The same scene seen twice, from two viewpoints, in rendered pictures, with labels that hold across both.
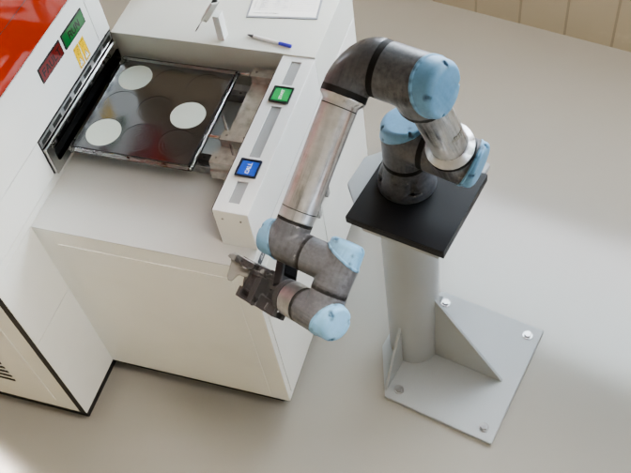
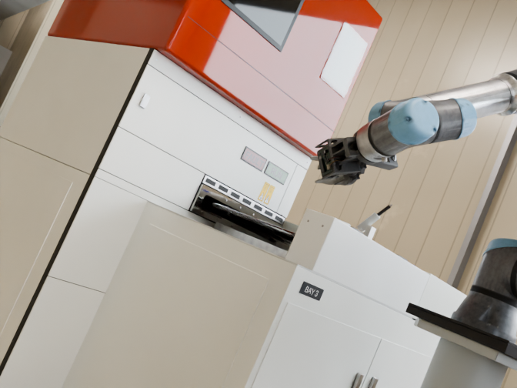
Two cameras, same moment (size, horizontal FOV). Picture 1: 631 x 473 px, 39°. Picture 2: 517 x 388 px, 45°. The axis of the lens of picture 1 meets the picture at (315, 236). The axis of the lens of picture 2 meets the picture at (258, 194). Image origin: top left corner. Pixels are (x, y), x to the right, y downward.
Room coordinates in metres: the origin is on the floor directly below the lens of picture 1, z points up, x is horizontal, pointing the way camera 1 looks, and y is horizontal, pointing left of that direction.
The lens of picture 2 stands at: (-0.17, -0.15, 0.79)
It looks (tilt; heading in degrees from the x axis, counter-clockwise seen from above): 5 degrees up; 19
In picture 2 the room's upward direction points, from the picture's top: 24 degrees clockwise
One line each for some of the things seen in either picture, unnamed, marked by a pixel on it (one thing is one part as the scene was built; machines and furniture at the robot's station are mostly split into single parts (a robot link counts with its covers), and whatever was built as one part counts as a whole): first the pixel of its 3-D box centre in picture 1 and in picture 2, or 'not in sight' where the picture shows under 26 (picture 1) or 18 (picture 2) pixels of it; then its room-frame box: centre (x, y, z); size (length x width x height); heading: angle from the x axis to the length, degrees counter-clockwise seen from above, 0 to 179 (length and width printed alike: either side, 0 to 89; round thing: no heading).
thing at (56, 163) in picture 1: (85, 104); (239, 219); (1.89, 0.57, 0.89); 0.44 x 0.02 x 0.10; 154
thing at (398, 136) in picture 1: (407, 137); (508, 269); (1.43, -0.26, 1.01); 0.13 x 0.12 x 0.14; 48
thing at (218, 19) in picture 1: (212, 18); (365, 230); (1.98, 0.16, 1.03); 0.06 x 0.04 x 0.13; 64
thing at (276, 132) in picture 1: (270, 148); (364, 267); (1.59, 0.07, 0.89); 0.55 x 0.09 x 0.14; 154
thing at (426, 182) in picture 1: (406, 168); (488, 314); (1.43, -0.26, 0.89); 0.15 x 0.15 x 0.10
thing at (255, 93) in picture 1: (248, 126); not in sight; (1.71, 0.12, 0.87); 0.36 x 0.08 x 0.03; 154
